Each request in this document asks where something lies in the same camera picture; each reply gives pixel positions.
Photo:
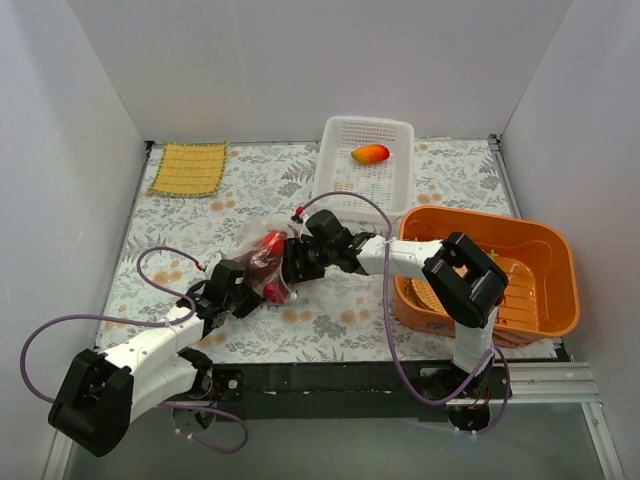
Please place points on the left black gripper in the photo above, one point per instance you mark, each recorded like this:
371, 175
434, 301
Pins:
245, 301

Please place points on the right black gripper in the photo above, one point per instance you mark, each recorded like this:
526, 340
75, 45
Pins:
292, 260

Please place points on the red fake tomato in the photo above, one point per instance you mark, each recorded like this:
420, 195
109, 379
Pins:
274, 242

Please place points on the red fake strawberry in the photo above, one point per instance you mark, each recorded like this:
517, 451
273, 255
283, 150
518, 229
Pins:
275, 292

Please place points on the clear zip top bag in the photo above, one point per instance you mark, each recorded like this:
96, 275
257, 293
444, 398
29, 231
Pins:
259, 246

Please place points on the orange yellow fake mango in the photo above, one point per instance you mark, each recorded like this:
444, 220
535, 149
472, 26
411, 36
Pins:
371, 154

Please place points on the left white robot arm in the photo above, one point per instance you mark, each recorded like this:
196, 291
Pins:
103, 393

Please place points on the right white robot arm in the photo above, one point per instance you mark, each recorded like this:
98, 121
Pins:
468, 284

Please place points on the dark red fake fruit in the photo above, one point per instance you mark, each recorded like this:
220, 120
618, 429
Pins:
259, 265

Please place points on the orange plastic tub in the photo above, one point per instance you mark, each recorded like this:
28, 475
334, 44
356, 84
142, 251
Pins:
541, 300

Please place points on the white perforated plastic basket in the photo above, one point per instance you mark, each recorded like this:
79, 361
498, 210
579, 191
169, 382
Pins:
388, 183

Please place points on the round woven bamboo tray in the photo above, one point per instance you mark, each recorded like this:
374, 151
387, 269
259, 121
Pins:
422, 294

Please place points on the yellow woven mat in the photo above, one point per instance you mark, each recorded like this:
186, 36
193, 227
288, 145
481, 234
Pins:
190, 170

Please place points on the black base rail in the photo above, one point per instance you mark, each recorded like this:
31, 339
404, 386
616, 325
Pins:
351, 390

